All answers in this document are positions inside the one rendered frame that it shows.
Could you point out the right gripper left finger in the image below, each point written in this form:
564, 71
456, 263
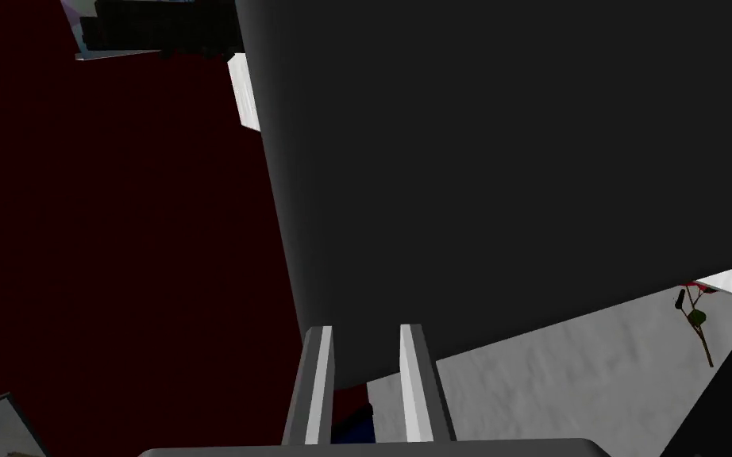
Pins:
315, 393

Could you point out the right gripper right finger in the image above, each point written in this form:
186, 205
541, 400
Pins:
418, 393

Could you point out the dark grey rounded slab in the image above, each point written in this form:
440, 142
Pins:
506, 178

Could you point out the red flower on brown stem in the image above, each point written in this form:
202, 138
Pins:
696, 317

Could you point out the black furniture block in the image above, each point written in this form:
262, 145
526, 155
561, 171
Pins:
163, 28

